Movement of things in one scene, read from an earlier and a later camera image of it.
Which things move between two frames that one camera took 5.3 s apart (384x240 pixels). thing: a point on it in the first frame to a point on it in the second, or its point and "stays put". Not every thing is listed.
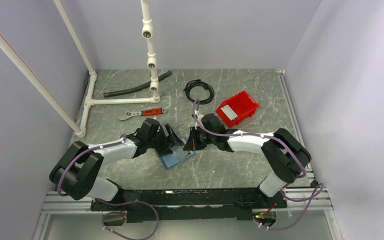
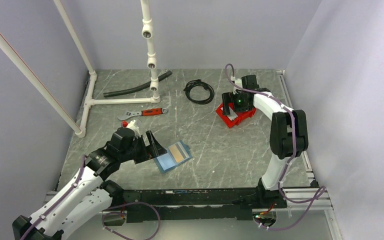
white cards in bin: [230, 113] stays put
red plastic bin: [235, 109] stays put
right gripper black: [192, 143] to [230, 97]
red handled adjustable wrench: [149, 112] stays put
